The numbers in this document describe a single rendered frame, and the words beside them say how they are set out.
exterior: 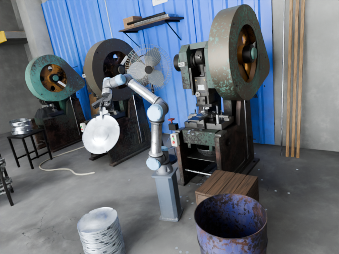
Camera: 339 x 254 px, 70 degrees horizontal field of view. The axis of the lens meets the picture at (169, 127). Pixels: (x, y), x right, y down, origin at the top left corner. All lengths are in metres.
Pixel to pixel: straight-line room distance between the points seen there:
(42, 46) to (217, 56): 5.52
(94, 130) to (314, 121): 2.70
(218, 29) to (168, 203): 1.51
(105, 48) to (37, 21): 3.92
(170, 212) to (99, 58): 2.04
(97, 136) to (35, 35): 5.38
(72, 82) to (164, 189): 3.40
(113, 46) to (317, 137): 2.87
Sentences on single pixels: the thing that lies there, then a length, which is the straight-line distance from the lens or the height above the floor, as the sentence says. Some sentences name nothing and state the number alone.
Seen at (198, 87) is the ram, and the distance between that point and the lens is 2.53.
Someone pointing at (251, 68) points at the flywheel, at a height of 1.18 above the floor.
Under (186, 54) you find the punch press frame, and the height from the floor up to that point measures 1.40.
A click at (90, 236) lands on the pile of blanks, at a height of 0.31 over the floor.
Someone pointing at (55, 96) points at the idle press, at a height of 1.01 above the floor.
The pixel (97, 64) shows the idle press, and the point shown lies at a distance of 3.23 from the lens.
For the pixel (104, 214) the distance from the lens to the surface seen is 2.01.
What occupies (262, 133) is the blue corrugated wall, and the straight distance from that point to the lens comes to 3.68.
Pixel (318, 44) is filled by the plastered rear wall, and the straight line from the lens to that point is 3.39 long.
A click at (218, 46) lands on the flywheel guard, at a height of 1.43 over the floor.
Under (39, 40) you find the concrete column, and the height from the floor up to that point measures 2.22.
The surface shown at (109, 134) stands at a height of 0.94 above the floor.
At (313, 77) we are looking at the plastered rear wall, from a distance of 3.43.
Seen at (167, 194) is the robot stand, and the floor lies 0.27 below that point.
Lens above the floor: 1.41
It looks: 16 degrees down
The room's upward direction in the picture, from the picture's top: 8 degrees counter-clockwise
